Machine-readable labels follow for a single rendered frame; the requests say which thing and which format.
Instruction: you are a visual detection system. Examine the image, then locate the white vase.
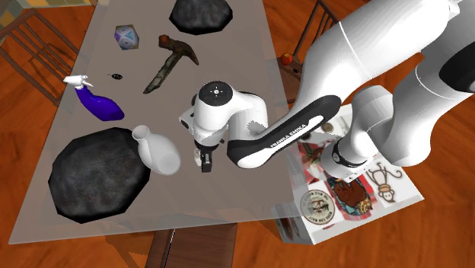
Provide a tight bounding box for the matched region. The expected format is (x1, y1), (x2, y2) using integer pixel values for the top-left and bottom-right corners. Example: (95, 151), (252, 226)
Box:
(132, 125), (182, 176)

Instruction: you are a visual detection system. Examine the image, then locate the brown wooden chair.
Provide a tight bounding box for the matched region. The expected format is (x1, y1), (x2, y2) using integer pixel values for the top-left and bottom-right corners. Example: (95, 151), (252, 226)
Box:
(105, 222), (238, 268)
(277, 0), (340, 106)
(0, 8), (81, 107)

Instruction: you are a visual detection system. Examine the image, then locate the rusty brown hammer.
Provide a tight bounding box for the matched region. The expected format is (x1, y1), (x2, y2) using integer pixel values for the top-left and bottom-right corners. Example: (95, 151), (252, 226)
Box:
(142, 34), (199, 95)

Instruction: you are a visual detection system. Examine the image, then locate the grey dining table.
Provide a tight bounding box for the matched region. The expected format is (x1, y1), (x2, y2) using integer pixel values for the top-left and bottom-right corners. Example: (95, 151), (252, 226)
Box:
(8, 0), (298, 245)

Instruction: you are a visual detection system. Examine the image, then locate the large black rock slab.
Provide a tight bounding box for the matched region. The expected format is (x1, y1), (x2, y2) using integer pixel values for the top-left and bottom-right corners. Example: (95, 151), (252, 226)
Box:
(48, 127), (152, 225)

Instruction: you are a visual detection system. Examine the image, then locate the blue spray bottle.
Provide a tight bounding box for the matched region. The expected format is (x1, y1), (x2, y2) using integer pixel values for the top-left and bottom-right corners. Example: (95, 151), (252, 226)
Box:
(62, 74), (126, 122)

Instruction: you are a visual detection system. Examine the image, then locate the small black rock slab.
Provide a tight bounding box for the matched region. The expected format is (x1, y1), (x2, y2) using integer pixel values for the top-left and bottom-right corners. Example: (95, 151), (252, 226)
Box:
(169, 0), (234, 37)

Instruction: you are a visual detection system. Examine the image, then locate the purple white polyhedral die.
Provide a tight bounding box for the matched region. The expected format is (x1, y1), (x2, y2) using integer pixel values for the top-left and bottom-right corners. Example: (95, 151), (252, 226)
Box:
(113, 24), (140, 51)

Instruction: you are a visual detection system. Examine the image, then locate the sticker patterned robot stand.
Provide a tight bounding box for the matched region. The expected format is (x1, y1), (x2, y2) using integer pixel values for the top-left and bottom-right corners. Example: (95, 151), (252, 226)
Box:
(273, 104), (425, 246)

